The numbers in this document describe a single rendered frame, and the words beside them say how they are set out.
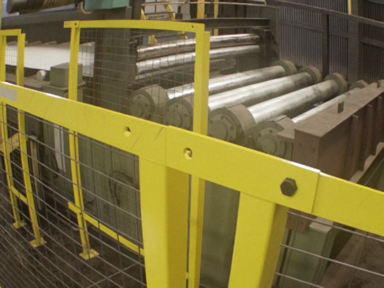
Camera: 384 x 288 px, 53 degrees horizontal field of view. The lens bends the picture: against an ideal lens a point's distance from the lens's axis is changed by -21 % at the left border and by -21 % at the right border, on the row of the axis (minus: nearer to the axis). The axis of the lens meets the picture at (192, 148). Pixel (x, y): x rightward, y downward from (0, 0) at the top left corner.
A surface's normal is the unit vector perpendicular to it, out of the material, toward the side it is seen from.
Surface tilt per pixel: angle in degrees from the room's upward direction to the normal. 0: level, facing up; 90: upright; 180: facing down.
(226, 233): 90
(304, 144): 90
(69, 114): 90
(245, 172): 90
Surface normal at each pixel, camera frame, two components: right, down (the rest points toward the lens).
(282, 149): -0.39, 0.29
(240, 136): -0.62, 0.26
